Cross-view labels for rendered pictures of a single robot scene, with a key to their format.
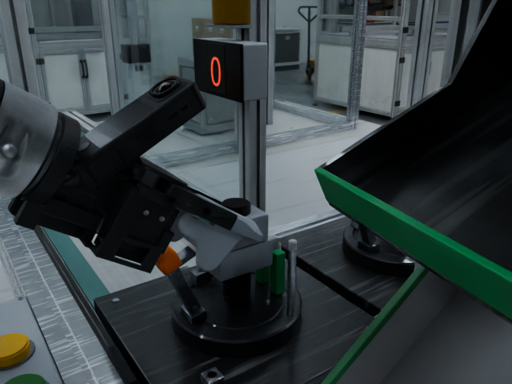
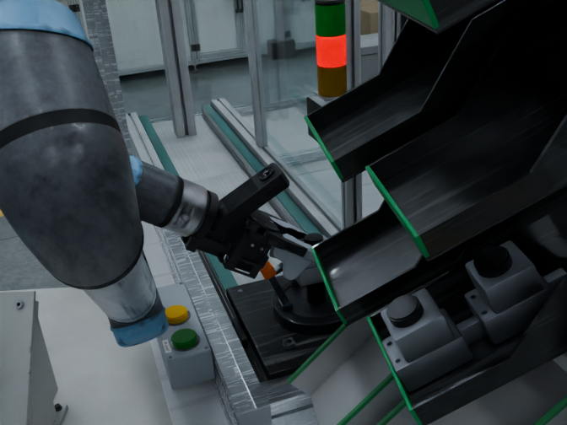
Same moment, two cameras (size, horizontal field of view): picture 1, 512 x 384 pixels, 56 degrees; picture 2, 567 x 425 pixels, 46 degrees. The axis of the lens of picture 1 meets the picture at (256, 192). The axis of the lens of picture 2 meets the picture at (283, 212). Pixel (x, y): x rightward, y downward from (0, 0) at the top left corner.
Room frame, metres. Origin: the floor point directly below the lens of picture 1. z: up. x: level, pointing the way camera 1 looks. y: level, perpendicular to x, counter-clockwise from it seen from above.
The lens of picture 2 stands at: (-0.42, -0.20, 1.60)
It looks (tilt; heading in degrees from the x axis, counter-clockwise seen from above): 27 degrees down; 17
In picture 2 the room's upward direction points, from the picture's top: 4 degrees counter-clockwise
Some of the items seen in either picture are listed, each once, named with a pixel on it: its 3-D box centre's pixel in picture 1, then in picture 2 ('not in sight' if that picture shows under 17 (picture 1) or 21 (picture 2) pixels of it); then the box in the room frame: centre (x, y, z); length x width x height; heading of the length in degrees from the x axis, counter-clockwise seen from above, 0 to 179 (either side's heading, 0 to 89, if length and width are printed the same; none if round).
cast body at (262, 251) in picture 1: (244, 232); (320, 255); (0.44, 0.01, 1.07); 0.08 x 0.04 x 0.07; 124
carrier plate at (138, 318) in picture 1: (237, 321); (316, 313); (0.44, 0.02, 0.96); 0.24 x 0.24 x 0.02; 35
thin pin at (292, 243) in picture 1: (291, 278); not in sight; (0.41, -0.04, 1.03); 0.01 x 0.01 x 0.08
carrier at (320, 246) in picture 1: (397, 222); not in sight; (0.58, -0.19, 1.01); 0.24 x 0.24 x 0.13; 35
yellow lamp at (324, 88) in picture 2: (231, 3); (332, 78); (0.66, 0.03, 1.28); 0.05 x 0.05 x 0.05
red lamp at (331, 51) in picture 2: not in sight; (331, 49); (0.66, 0.03, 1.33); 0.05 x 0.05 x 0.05
